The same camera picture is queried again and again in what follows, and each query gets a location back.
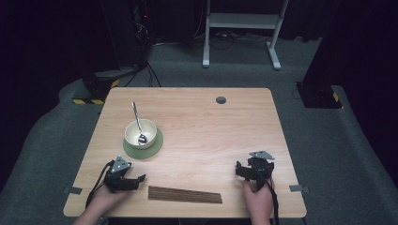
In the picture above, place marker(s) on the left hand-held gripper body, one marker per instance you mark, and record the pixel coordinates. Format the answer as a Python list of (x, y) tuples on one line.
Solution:
[(117, 178)]

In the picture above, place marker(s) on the person's right hand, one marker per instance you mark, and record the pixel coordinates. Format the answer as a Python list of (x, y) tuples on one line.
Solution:
[(258, 200)]

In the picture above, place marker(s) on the black stand base striped tape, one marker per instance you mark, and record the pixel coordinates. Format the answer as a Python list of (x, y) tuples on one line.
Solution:
[(97, 89)]

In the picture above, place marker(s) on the metal spoon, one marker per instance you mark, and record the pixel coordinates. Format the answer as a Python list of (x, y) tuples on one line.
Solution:
[(137, 117)]

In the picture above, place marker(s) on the black column stand base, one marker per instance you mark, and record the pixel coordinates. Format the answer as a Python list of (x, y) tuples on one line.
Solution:
[(319, 93)]

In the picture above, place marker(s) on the round green coaster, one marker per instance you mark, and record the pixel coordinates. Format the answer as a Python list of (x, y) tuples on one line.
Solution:
[(153, 150)]

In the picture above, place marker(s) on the white metal stand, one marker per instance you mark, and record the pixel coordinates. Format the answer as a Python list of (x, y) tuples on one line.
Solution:
[(241, 20)]

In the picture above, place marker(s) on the person's left hand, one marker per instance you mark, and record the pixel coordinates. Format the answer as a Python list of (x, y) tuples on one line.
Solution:
[(108, 198)]

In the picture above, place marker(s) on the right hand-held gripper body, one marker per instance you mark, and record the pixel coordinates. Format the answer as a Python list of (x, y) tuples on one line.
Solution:
[(261, 170)]

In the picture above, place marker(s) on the row of brown chopsticks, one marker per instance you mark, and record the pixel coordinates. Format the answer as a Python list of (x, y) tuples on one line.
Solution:
[(184, 195)]

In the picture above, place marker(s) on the cream ceramic bowl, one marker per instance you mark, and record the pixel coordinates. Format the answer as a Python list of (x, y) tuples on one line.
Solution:
[(149, 128)]

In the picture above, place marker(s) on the grey tape piece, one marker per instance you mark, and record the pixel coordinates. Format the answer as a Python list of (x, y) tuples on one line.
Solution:
[(298, 188), (73, 190)]

